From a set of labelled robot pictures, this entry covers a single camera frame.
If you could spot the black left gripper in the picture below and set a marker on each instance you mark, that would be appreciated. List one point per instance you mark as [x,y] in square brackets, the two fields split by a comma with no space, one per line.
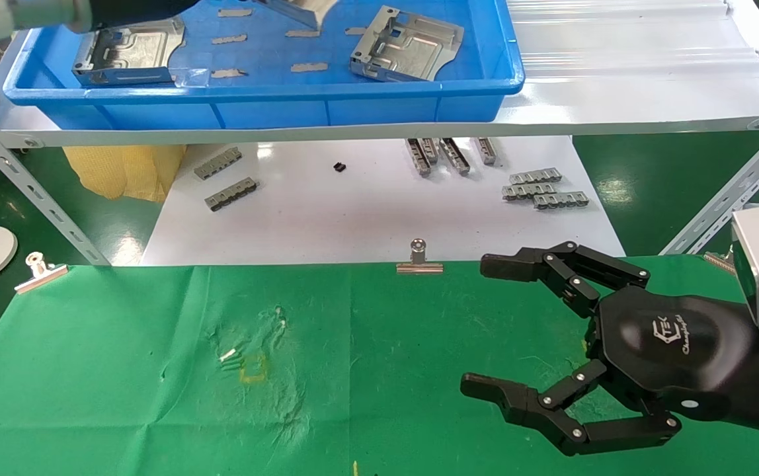
[141,10]

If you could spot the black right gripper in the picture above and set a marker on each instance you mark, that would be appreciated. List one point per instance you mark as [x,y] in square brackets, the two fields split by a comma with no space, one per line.
[670,344]

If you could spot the grey sheet metal bracket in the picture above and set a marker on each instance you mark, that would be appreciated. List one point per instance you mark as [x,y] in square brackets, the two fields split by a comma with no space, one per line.
[307,10]
[135,53]
[412,46]

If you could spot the clear tape patch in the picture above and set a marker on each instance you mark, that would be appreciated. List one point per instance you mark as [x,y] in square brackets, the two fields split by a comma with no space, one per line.
[192,77]

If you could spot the grey tape piece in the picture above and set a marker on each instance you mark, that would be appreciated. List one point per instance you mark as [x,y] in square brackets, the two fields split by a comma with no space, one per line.
[302,33]
[234,12]
[229,39]
[309,67]
[229,73]
[355,31]

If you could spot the grey metal terminal strip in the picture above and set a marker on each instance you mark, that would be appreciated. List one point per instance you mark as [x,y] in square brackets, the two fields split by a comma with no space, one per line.
[418,158]
[486,151]
[218,163]
[430,149]
[526,192]
[231,194]
[455,157]
[535,176]
[561,200]

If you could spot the yellow mesh bag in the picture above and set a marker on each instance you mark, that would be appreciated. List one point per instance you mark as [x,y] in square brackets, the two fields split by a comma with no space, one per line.
[121,172]

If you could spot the blue plastic tray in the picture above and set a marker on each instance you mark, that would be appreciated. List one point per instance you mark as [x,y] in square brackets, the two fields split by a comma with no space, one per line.
[274,112]

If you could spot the green table cloth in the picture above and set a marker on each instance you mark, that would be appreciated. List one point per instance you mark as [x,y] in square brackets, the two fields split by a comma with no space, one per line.
[386,344]

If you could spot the white metal shelf rack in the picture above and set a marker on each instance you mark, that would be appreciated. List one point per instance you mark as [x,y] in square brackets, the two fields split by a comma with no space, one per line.
[551,122]

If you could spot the clear corrugated plastic sheet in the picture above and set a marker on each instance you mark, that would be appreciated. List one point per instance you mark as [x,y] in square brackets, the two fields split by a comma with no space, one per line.
[617,39]

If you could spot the small white scrap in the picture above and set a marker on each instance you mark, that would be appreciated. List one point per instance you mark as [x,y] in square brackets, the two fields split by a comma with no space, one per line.
[227,356]

